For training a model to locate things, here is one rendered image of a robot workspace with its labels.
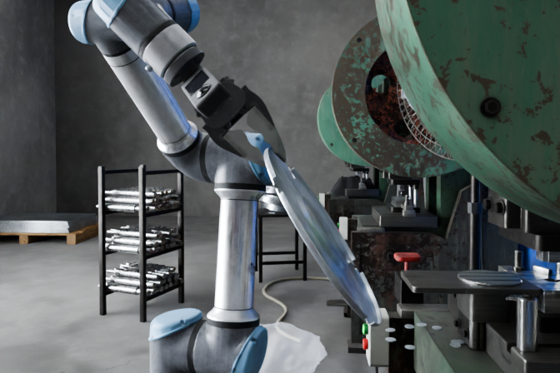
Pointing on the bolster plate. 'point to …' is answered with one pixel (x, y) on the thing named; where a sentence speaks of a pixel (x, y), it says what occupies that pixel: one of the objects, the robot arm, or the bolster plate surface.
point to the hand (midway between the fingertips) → (275, 158)
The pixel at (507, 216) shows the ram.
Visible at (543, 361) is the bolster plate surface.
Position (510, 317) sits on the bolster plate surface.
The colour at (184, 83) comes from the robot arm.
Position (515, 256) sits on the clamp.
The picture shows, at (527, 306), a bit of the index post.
